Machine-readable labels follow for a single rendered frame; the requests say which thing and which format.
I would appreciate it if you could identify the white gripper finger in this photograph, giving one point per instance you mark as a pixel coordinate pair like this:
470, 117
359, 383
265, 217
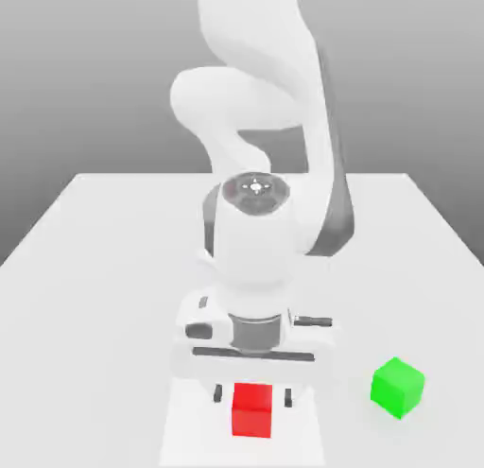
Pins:
288, 397
217, 394

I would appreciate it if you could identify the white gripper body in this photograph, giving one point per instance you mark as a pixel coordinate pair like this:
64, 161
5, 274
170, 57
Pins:
249, 367

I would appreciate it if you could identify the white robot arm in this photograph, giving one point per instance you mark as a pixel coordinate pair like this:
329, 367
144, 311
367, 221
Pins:
261, 248

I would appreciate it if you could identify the small red cube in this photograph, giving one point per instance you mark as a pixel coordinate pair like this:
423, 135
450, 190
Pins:
252, 411

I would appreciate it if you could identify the small green cube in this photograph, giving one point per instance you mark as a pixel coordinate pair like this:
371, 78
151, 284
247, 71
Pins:
397, 388

